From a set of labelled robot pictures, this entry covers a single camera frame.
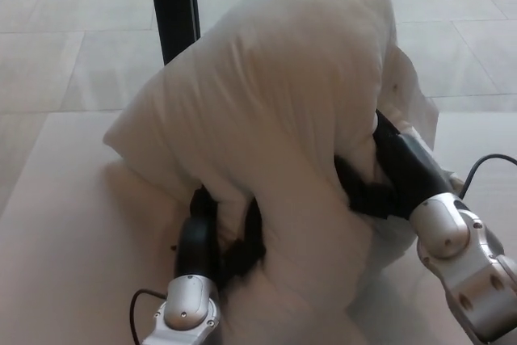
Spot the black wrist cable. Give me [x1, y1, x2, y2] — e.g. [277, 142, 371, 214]
[128, 288, 169, 345]
[459, 153, 517, 197]

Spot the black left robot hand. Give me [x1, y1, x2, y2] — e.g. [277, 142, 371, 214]
[174, 185, 268, 293]

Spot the white square pillow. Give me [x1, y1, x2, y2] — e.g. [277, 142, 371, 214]
[102, 0, 465, 345]

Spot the black vertical post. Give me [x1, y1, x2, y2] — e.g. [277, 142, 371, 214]
[146, 0, 202, 66]

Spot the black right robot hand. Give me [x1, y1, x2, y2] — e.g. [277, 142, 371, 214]
[334, 108, 454, 221]

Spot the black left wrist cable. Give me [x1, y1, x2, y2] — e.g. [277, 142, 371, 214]
[128, 288, 169, 345]

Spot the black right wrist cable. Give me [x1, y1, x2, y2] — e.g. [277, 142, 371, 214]
[459, 153, 517, 197]

